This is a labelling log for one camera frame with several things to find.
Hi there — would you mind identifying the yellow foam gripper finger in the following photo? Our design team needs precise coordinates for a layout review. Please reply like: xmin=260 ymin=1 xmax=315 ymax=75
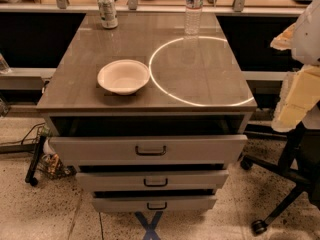
xmin=271 ymin=65 xmax=320 ymax=132
xmin=270 ymin=24 xmax=295 ymax=51

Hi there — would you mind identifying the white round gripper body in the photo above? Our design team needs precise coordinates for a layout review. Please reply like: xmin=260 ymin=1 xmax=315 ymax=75
xmin=291 ymin=0 xmax=320 ymax=66

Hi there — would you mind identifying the white paper bowl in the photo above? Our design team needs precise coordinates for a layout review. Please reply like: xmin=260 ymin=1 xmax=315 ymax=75
xmin=97 ymin=59 xmax=150 ymax=95

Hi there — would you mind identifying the clear plastic water bottle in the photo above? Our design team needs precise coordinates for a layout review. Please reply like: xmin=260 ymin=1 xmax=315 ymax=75
xmin=184 ymin=0 xmax=203 ymax=36

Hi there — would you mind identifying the black office chair base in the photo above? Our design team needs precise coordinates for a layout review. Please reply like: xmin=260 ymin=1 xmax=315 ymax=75
xmin=240 ymin=122 xmax=320 ymax=236

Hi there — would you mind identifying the top grey drawer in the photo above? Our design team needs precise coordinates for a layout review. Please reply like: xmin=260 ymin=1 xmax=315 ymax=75
xmin=49 ymin=135 xmax=247 ymax=166

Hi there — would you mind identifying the grey drawer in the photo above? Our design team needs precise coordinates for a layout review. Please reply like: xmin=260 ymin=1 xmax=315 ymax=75
xmin=76 ymin=170 xmax=229 ymax=192
xmin=49 ymin=135 xmax=247 ymax=166
xmin=92 ymin=195 xmax=216 ymax=213

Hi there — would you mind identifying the grey drawer cabinet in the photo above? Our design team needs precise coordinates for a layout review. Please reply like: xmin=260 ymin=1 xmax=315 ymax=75
xmin=37 ymin=13 xmax=256 ymax=213

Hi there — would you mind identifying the middle grey drawer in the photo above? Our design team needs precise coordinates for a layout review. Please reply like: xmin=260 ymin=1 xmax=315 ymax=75
xmin=76 ymin=170 xmax=229 ymax=192

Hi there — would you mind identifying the silver green soda can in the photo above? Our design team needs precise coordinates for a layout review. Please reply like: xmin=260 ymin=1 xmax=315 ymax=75
xmin=97 ymin=0 xmax=118 ymax=29

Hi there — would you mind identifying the blue tape cross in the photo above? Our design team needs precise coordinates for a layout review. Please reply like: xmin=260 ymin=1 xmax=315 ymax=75
xmin=135 ymin=211 xmax=162 ymax=240

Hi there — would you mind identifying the bottom grey drawer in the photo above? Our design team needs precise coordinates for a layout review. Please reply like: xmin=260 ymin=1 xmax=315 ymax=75
xmin=92 ymin=195 xmax=216 ymax=213

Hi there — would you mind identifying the black wheeled cart leg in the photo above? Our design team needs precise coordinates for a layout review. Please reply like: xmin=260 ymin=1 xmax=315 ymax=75
xmin=25 ymin=136 xmax=46 ymax=186

